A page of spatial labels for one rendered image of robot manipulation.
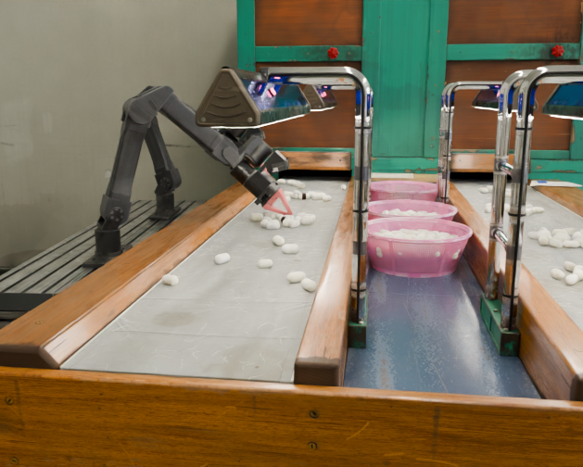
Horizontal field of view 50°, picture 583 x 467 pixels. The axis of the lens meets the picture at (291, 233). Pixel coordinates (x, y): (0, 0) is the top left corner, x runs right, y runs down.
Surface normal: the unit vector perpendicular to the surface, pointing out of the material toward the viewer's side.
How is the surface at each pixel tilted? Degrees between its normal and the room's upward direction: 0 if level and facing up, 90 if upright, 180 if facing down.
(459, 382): 0
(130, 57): 90
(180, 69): 90
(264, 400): 90
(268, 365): 0
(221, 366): 0
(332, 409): 90
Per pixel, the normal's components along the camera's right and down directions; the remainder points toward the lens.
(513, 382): 0.00, -0.98
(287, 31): -0.13, 0.22
